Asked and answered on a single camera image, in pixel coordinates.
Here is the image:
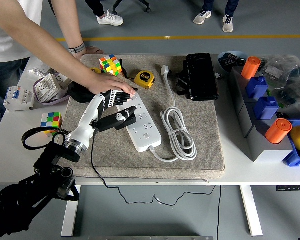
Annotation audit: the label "black table control panel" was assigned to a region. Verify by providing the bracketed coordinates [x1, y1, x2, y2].
[276, 185, 300, 192]

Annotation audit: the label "person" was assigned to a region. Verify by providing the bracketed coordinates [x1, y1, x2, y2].
[84, 0, 125, 27]
[0, 0, 44, 121]
[192, 0, 240, 34]

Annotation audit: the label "thin black plug cord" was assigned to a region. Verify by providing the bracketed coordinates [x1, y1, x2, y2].
[90, 128, 217, 207]

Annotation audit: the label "blue plastic bin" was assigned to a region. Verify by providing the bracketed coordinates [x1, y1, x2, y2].
[282, 118, 300, 168]

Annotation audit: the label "small white socket panel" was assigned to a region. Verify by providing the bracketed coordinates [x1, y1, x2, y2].
[56, 72, 73, 88]

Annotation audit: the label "small multicolour puzzle cube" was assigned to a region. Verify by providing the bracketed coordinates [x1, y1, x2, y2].
[40, 111, 63, 137]

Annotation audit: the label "white circuit breaker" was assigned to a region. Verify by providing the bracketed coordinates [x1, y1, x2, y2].
[2, 85, 35, 113]

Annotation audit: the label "white power strip cable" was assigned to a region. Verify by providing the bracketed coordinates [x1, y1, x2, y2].
[147, 64, 198, 164]

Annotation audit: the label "grey-brown mat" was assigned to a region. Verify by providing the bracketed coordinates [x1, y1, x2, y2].
[58, 53, 226, 181]

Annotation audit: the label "black office chair base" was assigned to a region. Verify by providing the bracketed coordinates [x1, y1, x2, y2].
[111, 0, 152, 17]

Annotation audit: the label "white table leg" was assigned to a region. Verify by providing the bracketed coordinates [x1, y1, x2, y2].
[60, 185, 81, 238]
[239, 185, 264, 237]

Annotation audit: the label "large multicolour puzzle cube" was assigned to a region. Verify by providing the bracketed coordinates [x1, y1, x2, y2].
[99, 54, 123, 80]

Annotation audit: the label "orange cylinder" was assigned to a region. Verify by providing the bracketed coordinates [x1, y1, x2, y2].
[241, 56, 262, 80]
[265, 118, 293, 145]

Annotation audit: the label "black device holder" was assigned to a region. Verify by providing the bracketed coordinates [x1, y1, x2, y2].
[176, 59, 225, 97]

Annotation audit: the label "grey wristband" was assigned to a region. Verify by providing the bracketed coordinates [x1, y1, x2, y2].
[67, 41, 87, 54]

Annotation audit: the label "large white socket panel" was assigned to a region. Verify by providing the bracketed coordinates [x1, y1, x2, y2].
[34, 73, 63, 103]

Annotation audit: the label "blue plastic block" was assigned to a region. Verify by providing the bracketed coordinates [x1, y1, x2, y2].
[245, 76, 269, 100]
[253, 96, 280, 121]

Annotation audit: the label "person's left hand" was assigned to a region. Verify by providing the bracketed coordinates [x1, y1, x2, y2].
[73, 45, 105, 62]

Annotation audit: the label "person's right hand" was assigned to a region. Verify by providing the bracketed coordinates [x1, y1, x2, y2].
[86, 73, 137, 98]

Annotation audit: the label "black plug adapter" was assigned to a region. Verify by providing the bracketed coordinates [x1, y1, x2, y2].
[113, 109, 138, 131]

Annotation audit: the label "white power strip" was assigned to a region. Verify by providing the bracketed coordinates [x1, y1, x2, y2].
[116, 93, 163, 153]

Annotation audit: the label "clear bag of metal parts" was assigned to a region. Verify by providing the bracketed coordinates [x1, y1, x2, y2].
[26, 61, 53, 78]

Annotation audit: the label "thin black strap loop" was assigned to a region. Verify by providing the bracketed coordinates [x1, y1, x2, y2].
[118, 58, 136, 80]

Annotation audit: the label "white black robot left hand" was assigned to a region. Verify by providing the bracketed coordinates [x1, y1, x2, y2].
[66, 89, 138, 148]

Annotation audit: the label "black cloth pouch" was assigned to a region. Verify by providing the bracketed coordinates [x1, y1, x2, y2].
[67, 81, 98, 104]

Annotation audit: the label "grey block holder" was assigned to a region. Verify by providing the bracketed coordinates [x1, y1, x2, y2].
[227, 66, 295, 163]

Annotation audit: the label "black packets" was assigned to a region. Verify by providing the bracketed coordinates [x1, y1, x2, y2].
[219, 52, 246, 71]

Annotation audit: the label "glossy black flat device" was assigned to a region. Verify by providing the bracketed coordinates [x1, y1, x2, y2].
[186, 52, 220, 102]

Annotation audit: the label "yellow tape measure red label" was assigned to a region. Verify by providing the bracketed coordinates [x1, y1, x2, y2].
[133, 70, 156, 90]

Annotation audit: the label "clear plastic parts bag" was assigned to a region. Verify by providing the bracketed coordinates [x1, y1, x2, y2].
[258, 54, 300, 83]
[269, 74, 300, 116]

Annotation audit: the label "black hanging cable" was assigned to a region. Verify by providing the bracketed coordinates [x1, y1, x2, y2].
[216, 185, 222, 240]

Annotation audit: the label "light blue bowl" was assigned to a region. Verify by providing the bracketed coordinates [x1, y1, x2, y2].
[217, 50, 250, 76]

